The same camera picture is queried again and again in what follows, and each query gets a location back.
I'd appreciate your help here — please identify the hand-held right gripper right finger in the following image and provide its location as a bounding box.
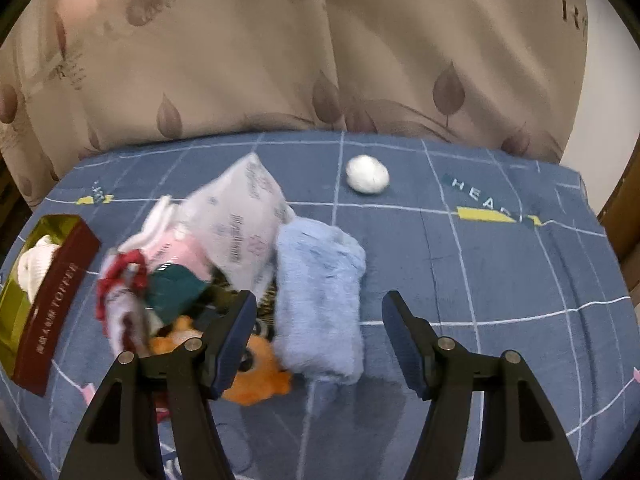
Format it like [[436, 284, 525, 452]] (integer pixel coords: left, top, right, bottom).
[[381, 290, 583, 480]]

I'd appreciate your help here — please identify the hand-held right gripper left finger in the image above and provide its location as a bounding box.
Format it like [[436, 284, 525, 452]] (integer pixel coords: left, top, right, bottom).
[[59, 290, 258, 480]]

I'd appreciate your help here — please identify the orange plush toy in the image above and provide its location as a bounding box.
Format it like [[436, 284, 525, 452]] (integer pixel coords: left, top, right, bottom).
[[147, 315, 293, 406]]

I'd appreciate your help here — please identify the blue fluffy towel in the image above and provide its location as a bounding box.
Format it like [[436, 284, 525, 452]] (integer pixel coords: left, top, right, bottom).
[[272, 216, 367, 386]]

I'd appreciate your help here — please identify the pink green wipes packet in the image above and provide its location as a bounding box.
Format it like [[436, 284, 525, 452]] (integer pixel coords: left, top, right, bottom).
[[142, 230, 213, 326]]

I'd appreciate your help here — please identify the red trimmed white cloth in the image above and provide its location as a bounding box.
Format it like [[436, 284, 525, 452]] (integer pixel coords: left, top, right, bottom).
[[95, 249, 151, 356]]

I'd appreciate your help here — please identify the white cotton ball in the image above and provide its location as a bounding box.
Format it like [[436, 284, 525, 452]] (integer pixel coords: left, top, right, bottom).
[[346, 154, 390, 194]]

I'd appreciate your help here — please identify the red gold tin box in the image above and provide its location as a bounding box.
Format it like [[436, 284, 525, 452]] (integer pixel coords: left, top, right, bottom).
[[0, 214, 102, 398]]

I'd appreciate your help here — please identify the blue printed blanket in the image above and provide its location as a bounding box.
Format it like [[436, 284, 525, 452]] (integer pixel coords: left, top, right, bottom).
[[0, 130, 640, 480]]

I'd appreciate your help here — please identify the brown wooden furniture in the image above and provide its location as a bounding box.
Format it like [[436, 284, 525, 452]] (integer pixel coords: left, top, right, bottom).
[[597, 160, 640, 311]]

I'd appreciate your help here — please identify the beige leaf print curtain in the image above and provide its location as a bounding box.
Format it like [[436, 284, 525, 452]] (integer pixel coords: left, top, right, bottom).
[[0, 0, 588, 211]]

